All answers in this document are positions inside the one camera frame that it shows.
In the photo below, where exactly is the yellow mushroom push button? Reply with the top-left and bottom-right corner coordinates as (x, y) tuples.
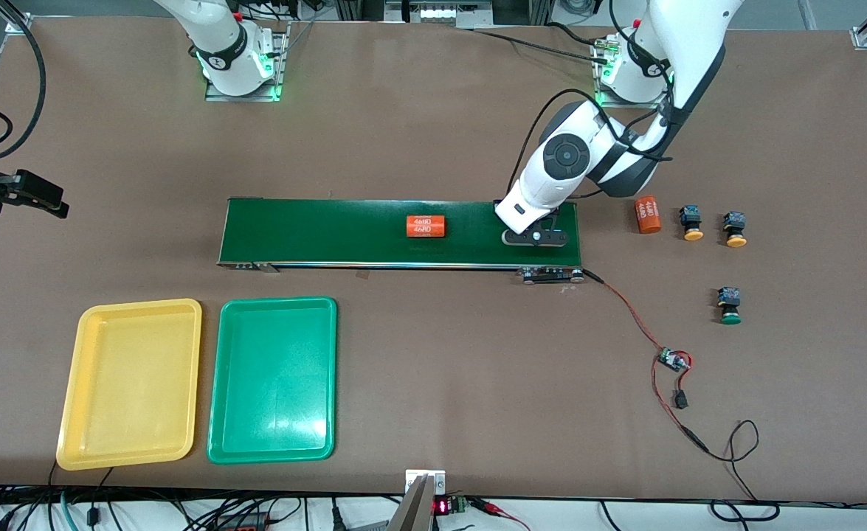
(722, 211), (748, 249)
(678, 205), (705, 242)

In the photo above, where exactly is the green mushroom push button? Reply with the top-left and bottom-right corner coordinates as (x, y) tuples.
(717, 286), (742, 326)

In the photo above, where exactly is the green conveyor belt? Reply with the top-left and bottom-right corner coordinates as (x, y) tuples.
(217, 197), (585, 285)

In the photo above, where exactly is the yellow plastic tray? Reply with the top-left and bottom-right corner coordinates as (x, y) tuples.
(55, 298), (204, 471)

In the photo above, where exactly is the silver box with lights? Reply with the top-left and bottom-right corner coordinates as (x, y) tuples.
(385, 0), (494, 29)

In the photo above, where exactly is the green plastic tray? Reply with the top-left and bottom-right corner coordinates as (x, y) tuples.
(206, 296), (339, 465)

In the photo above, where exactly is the red test lead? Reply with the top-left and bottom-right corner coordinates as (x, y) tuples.
(470, 498), (531, 531)

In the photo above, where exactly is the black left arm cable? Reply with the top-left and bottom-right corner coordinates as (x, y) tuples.
(508, 0), (677, 200)

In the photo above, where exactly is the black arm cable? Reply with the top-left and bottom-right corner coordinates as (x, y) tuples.
(0, 0), (47, 159)
(508, 0), (677, 200)

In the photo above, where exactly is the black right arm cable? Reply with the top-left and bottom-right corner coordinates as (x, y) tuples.
(0, 0), (47, 159)

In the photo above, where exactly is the black table cable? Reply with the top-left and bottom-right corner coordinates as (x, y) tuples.
(470, 21), (611, 63)

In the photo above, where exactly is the red and black wire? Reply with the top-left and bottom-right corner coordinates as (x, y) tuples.
(583, 269), (711, 454)

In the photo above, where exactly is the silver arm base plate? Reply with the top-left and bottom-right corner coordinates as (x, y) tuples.
(594, 37), (674, 110)
(204, 22), (290, 103)

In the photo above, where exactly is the silver camera mount bracket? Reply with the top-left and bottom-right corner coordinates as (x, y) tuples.
(387, 469), (447, 531)

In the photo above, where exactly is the looped black cable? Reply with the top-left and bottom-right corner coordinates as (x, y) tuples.
(702, 419), (782, 523)

